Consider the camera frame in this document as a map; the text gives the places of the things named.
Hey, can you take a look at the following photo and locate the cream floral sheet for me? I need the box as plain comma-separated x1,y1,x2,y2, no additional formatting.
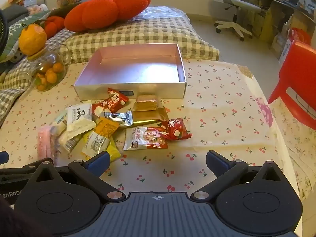
237,65,316,237

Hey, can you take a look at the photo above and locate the curved desk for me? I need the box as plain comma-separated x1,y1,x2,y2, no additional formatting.
255,0,316,26

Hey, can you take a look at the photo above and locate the long gold snack packet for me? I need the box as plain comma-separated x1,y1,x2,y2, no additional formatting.
132,107,170,127

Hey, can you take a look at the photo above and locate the cherry print cloth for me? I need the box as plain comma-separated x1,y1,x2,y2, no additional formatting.
0,59,300,203

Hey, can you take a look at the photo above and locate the white snack packet black print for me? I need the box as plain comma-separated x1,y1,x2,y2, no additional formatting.
66,101,97,133

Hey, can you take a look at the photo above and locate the large orange fruit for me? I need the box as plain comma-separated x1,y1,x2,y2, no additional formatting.
19,23,48,56

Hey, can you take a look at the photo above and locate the clear plastic bag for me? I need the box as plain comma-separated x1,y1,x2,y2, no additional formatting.
133,6,189,21

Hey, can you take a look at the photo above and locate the orange topped barcode snack packet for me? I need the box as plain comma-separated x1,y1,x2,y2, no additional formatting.
81,117,120,157

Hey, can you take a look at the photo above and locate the pale green snack packet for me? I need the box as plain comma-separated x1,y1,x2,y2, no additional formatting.
50,115,68,134

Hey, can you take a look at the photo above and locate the clear brown cake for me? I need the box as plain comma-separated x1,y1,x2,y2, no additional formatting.
134,94,161,111

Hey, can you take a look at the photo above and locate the grey and white office chair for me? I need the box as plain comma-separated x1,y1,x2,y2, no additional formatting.
212,0,262,41

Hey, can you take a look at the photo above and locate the black fan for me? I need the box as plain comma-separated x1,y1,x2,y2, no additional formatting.
0,10,10,56

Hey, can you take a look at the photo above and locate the silver cardboard box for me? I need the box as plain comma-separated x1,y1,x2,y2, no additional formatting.
73,43,187,101

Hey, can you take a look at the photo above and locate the pink snack packet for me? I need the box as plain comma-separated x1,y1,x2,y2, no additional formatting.
37,125,60,159

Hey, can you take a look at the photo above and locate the red plastic stool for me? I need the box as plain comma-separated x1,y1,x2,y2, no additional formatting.
268,39,316,127

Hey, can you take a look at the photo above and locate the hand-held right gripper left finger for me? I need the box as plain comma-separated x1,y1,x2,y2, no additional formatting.
25,151,126,202

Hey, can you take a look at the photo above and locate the yellow snack packet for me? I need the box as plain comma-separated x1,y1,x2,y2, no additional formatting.
81,137,122,163

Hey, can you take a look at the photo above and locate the grey sofa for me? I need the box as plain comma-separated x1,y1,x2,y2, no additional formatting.
0,5,29,23

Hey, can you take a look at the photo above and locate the glass jar with wooden lid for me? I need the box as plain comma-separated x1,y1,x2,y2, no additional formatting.
27,44,72,93

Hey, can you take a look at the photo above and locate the red bag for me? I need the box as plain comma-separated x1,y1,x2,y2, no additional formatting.
287,27,312,47

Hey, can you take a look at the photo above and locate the large red tomato plush cushion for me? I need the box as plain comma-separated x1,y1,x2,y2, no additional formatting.
63,0,151,33

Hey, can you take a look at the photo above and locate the green leaf pattern pillow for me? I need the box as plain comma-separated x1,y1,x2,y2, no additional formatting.
0,10,51,63

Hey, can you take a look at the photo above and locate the red snack packet white lettering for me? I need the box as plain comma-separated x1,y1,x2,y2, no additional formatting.
108,88,129,109

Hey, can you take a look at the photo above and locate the pink plush toy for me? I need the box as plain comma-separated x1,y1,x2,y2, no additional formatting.
27,4,49,16

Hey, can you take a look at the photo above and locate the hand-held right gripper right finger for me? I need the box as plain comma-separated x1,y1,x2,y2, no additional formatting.
191,150,293,202

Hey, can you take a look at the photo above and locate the small red-orange plush cushion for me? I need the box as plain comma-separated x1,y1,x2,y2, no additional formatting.
44,15,66,40

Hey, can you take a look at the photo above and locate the pile of small oranges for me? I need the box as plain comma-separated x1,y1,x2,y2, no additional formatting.
36,62,65,91

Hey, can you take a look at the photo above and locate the white and blue bag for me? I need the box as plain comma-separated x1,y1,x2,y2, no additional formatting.
278,39,295,65

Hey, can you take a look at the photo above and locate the grey plush toy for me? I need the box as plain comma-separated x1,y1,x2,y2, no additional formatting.
8,51,26,63

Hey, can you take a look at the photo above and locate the silver and blue snack packet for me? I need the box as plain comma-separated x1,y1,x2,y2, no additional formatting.
103,110,134,128

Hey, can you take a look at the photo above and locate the orange and white snack packet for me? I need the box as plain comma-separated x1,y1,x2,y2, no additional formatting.
123,127,169,151

